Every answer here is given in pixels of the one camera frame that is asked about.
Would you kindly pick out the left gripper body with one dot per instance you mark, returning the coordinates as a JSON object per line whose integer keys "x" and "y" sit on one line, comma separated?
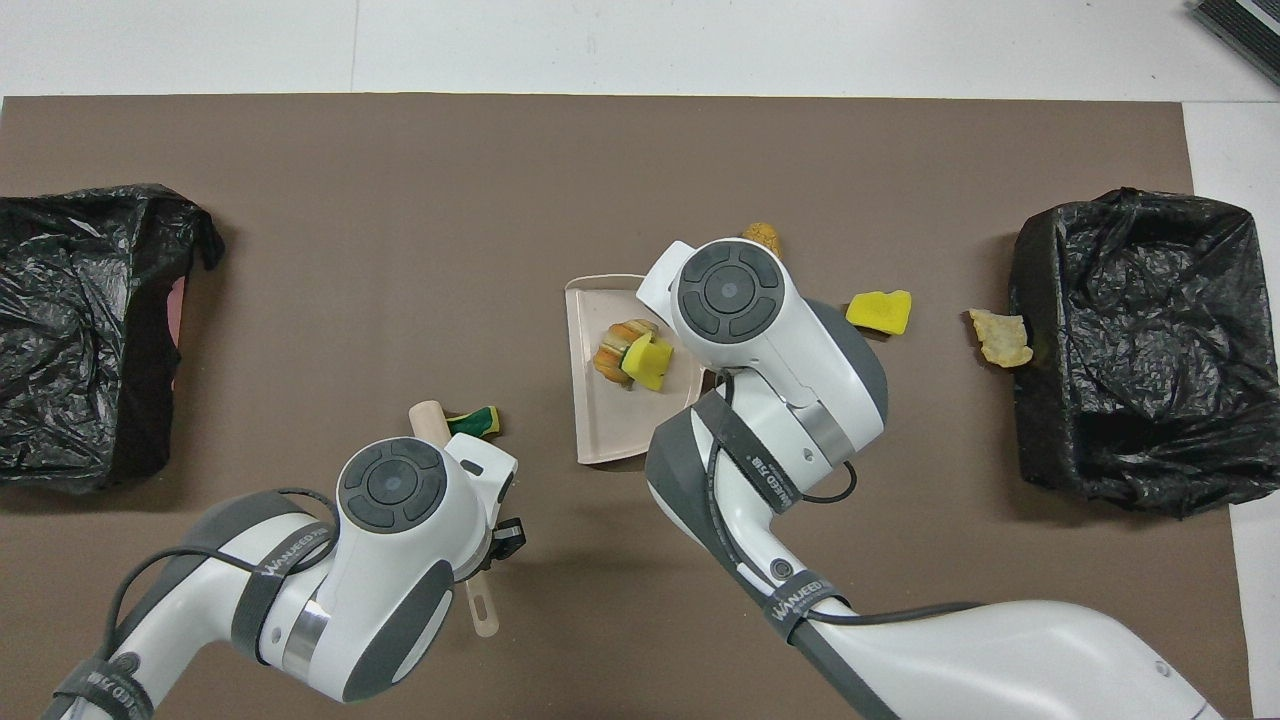
{"x": 485, "y": 470}

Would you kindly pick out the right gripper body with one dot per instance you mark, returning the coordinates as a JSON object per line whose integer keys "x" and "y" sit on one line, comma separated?
{"x": 660, "y": 285}

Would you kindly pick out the green and yellow sponge piece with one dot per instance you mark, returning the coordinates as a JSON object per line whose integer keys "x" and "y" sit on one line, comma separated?
{"x": 480, "y": 420}

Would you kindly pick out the beige hand brush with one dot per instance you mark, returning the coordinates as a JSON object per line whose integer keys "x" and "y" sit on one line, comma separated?
{"x": 428, "y": 418}

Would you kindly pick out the bent yellow sponge piece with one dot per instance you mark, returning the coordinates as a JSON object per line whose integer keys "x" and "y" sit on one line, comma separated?
{"x": 650, "y": 365}

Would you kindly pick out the orange striped sponge piece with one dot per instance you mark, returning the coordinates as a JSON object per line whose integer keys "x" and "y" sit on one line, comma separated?
{"x": 612, "y": 355}

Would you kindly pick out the brown oval sponge piece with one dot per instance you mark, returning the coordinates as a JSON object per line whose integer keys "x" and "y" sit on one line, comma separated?
{"x": 765, "y": 236}

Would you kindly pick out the beige plastic dustpan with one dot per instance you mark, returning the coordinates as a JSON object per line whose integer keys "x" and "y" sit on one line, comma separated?
{"x": 590, "y": 420}

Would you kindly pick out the yellow sponge block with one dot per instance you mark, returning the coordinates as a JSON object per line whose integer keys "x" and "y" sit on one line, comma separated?
{"x": 878, "y": 311}

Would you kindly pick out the pale striped sponge chip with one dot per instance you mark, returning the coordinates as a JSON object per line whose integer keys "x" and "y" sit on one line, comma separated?
{"x": 1000, "y": 338}

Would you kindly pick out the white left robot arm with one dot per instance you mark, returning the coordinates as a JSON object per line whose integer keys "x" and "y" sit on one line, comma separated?
{"x": 390, "y": 485}

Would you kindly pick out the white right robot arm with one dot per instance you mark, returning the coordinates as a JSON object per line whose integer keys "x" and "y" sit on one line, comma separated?
{"x": 730, "y": 290}

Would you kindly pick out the black bag-lined trash bin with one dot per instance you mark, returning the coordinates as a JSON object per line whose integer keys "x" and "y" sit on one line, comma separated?
{"x": 60, "y": 250}
{"x": 1150, "y": 300}

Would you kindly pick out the brown table mat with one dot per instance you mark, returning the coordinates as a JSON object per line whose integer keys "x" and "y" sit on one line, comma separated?
{"x": 300, "y": 150}

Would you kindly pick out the grey ribbed object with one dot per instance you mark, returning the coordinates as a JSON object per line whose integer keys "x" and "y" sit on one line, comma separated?
{"x": 1250, "y": 25}

